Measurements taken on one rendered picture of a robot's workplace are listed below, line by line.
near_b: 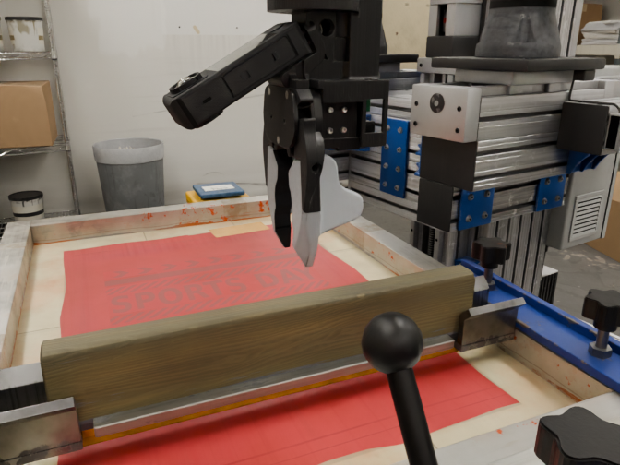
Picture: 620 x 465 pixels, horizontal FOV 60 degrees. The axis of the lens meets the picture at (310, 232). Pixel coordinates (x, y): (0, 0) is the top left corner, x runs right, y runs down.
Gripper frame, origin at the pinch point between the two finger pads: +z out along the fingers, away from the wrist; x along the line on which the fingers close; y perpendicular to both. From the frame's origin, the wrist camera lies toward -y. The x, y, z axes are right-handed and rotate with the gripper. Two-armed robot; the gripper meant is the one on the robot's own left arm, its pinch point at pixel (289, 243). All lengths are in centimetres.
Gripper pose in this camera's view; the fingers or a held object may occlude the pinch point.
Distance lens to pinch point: 46.8
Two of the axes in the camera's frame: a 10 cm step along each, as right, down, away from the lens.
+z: -0.1, 9.5, 3.2
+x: -4.0, -3.0, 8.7
